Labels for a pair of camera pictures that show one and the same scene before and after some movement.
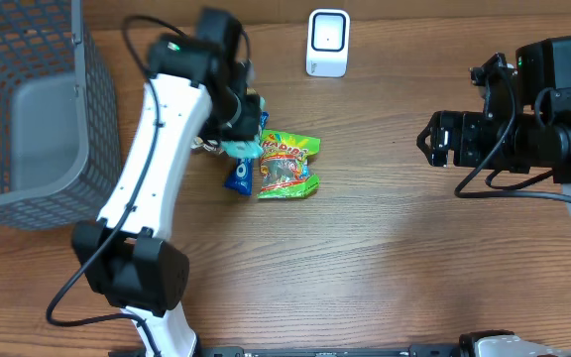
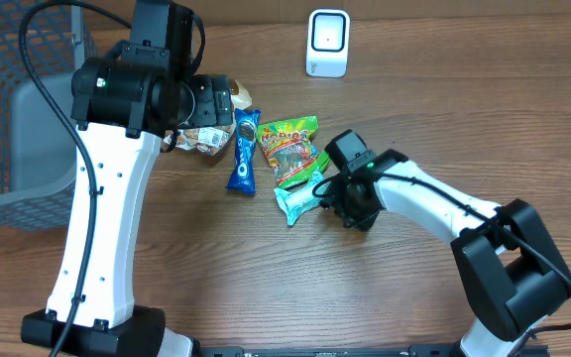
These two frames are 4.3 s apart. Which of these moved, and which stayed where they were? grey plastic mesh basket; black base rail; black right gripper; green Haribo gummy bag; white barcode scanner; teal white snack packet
Moved: teal white snack packet; green Haribo gummy bag; black right gripper
Stayed: grey plastic mesh basket; white barcode scanner; black base rail
